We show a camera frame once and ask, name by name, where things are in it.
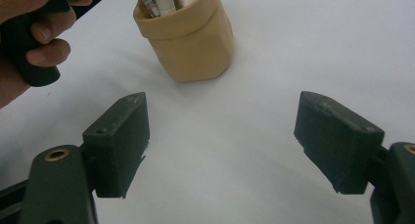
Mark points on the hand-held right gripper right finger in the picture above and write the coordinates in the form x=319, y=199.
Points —
x=339, y=142

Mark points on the long white pen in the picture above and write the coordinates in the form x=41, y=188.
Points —
x=164, y=0

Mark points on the clear thin pen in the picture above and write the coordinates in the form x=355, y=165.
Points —
x=147, y=0

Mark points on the tan bear pen holder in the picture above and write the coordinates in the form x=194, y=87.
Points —
x=192, y=44

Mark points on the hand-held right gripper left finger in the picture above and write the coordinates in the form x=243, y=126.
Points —
x=117, y=145

